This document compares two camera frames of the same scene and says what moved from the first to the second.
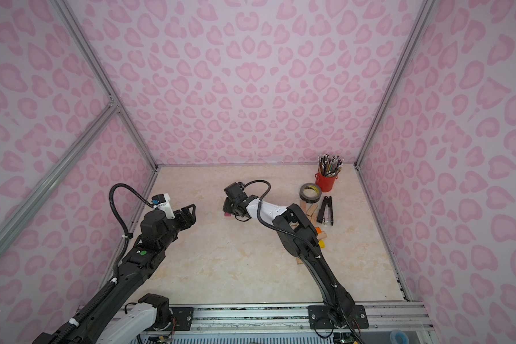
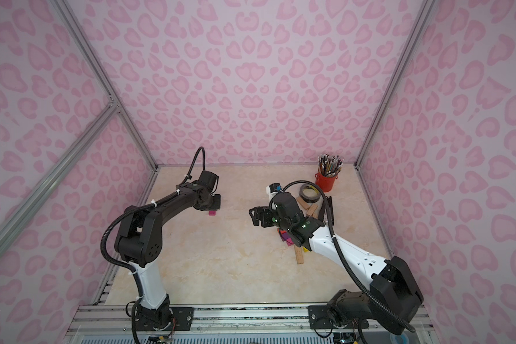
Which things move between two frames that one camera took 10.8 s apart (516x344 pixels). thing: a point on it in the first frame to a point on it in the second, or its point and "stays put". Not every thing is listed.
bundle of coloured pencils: x=330 y=165 stays put
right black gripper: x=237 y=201 to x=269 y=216
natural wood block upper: x=312 y=210 stays put
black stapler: x=327 y=201 stays put
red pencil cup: x=325 y=183 stays put
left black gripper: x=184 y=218 to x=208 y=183
